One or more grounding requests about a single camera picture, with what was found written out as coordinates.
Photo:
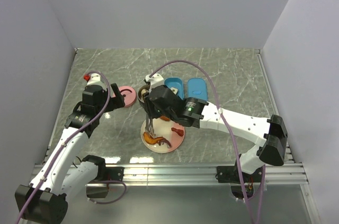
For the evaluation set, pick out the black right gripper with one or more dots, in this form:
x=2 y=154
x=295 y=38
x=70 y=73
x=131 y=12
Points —
x=149 y=108

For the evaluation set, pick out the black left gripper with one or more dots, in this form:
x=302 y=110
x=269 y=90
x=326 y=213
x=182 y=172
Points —
x=117 y=102

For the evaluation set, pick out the sushi roll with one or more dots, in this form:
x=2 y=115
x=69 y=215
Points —
x=174 y=90

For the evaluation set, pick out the beige round bun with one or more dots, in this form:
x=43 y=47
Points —
x=144 y=92

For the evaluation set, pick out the steel serving tongs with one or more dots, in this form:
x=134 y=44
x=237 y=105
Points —
x=149 y=121

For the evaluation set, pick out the red chicken drumstick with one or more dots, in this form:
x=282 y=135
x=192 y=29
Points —
x=179 y=132

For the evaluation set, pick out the orange fried shrimp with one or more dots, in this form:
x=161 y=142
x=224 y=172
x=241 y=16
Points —
x=149 y=139

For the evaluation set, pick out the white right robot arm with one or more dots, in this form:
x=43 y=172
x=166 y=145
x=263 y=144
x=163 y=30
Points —
x=269 y=135

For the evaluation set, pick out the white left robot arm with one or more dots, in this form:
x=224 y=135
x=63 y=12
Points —
x=48 y=195

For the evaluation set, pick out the blue lunch box base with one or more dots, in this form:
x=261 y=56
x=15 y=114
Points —
x=176 y=83

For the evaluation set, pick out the blue lunch box lid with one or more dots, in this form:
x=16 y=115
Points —
x=197 y=88

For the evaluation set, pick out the pink round lid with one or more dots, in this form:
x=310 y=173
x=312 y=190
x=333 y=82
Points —
x=129 y=94

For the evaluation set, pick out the orange fried nugget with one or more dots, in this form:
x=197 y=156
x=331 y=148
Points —
x=165 y=118

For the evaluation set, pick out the round steel bowl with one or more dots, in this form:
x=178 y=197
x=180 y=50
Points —
x=140 y=95

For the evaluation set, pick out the pink and cream plate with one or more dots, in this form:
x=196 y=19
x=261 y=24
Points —
x=168 y=136

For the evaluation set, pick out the dark red octopus sausage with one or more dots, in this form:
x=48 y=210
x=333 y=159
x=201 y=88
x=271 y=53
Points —
x=164 y=142

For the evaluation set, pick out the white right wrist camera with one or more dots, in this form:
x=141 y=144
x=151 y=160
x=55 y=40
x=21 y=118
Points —
x=154 y=80

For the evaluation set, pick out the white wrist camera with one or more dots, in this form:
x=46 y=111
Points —
x=154 y=80
x=93 y=79

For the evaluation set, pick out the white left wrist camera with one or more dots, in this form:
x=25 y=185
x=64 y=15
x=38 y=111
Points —
x=93 y=79

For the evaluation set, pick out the aluminium front rail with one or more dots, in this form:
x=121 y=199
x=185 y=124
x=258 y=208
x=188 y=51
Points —
x=169 y=173

